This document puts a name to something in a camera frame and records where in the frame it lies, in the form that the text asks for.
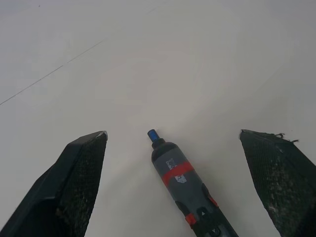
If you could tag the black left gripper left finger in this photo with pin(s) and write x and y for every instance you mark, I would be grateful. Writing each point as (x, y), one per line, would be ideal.
(66, 187)

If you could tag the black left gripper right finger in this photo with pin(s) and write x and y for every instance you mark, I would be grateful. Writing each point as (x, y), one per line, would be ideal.
(284, 182)

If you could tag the grey electric screwdriver red band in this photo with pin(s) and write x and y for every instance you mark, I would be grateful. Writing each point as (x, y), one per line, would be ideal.
(182, 182)

